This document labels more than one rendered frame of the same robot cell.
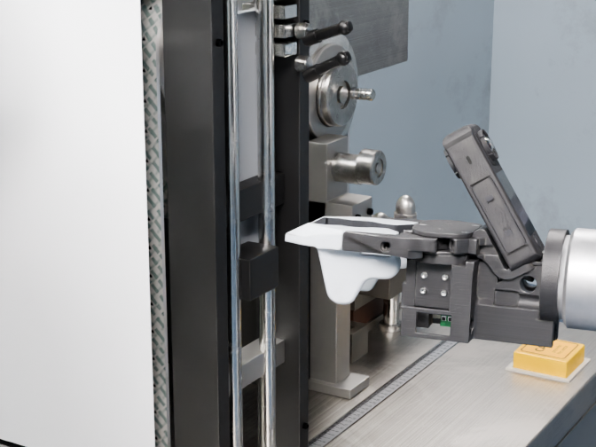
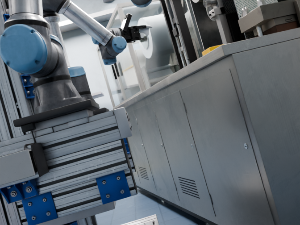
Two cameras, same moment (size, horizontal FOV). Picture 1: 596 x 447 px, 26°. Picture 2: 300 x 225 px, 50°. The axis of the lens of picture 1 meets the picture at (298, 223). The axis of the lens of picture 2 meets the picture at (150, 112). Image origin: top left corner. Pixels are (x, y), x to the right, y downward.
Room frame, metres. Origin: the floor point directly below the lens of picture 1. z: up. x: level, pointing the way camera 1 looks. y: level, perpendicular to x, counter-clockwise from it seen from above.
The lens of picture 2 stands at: (2.15, -1.50, 0.72)
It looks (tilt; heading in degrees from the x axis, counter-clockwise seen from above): 1 degrees up; 132
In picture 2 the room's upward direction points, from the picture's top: 16 degrees counter-clockwise
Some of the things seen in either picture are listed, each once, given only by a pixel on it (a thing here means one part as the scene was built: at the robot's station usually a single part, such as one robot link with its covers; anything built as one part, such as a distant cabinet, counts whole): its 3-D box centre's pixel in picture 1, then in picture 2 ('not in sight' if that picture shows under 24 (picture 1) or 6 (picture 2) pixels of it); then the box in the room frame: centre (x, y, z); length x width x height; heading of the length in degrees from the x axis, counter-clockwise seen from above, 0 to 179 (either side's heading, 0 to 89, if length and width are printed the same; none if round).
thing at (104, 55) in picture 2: not in sight; (109, 53); (0.90, -0.30, 1.12); 0.11 x 0.08 x 0.11; 161
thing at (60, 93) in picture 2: not in sight; (56, 95); (1.28, -0.93, 0.87); 0.15 x 0.15 x 0.10
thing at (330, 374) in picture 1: (341, 267); (220, 26); (1.44, -0.05, 1.05); 0.06 x 0.05 x 0.31; 60
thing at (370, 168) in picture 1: (371, 167); (206, 2); (1.42, -0.08, 1.18); 0.04 x 0.02 x 0.04; 150
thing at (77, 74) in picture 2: not in sight; (73, 80); (0.92, -0.58, 0.98); 0.13 x 0.12 x 0.14; 161
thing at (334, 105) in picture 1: (336, 94); not in sight; (1.48, -0.04, 1.25); 0.07 x 0.02 x 0.07; 150
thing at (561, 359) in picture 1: (549, 356); (213, 50); (1.51, -0.32, 0.91); 0.07 x 0.07 x 0.02; 60
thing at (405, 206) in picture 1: (405, 211); (260, 2); (1.69, -0.15, 1.05); 0.04 x 0.04 x 0.04
